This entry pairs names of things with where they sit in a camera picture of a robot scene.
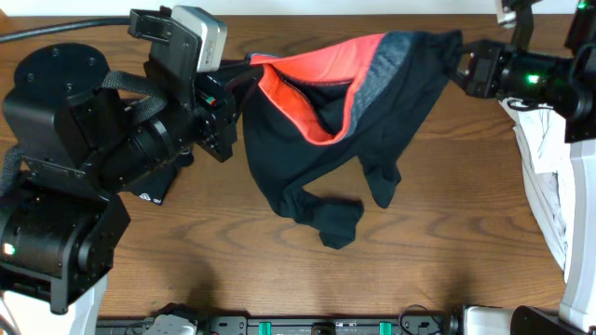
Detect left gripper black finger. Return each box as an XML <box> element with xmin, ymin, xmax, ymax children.
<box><xmin>215</xmin><ymin>59</ymin><xmax>251</xmax><ymax>76</ymax></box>
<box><xmin>226</xmin><ymin>67</ymin><xmax>264</xmax><ymax>110</ymax></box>

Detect black pants with red waistband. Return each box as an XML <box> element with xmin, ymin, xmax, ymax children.
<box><xmin>242</xmin><ymin>31</ymin><xmax>463</xmax><ymax>249</ymax></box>

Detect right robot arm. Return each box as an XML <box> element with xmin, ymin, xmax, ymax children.
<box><xmin>447</xmin><ymin>0</ymin><xmax>595</xmax><ymax>334</ymax></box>

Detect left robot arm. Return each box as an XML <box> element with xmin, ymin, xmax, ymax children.
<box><xmin>1</xmin><ymin>43</ymin><xmax>261</xmax><ymax>334</ymax></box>

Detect folded black garment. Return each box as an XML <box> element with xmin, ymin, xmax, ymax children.
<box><xmin>128</xmin><ymin>149</ymin><xmax>194</xmax><ymax>206</ymax></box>

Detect white crumpled garment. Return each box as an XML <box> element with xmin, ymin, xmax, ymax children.
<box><xmin>499</xmin><ymin>98</ymin><xmax>576</xmax><ymax>273</ymax></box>

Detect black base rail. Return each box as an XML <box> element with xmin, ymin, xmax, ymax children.
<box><xmin>95</xmin><ymin>301</ymin><xmax>513</xmax><ymax>335</ymax></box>

